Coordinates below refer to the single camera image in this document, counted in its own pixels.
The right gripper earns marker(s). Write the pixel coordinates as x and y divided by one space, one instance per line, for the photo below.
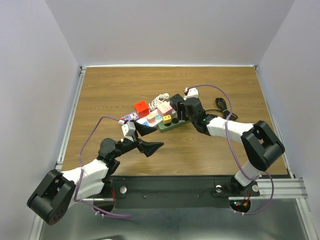
180 109

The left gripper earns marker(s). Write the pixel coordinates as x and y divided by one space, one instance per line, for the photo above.
147 148

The yellow green charger plug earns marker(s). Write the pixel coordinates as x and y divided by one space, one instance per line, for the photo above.
167 119

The purple power strip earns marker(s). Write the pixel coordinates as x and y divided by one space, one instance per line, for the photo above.
129 117

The red cube socket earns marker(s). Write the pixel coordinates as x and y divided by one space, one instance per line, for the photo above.
142 109

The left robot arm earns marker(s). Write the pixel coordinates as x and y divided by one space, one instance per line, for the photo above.
59 190

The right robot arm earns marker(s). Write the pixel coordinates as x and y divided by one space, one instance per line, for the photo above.
260 143

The black cube adapter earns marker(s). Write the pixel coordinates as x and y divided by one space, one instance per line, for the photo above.
175 101

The green power strip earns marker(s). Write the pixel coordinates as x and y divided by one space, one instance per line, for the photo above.
175 123

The pink cube socket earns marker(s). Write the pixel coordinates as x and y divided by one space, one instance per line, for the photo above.
164 109

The pink orange charger cube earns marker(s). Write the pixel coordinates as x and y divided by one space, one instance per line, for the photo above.
151 118

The white multicolour power strip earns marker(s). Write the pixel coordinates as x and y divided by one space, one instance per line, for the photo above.
143 121

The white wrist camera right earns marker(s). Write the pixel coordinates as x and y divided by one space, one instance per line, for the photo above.
190 93

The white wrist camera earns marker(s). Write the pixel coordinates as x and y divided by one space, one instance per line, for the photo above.
190 93
128 129

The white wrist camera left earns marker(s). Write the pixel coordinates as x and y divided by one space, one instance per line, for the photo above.
128 129

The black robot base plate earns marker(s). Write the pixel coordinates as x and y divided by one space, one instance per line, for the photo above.
168 192

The aluminium table edge rail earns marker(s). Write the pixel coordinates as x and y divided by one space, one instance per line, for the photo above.
66 136

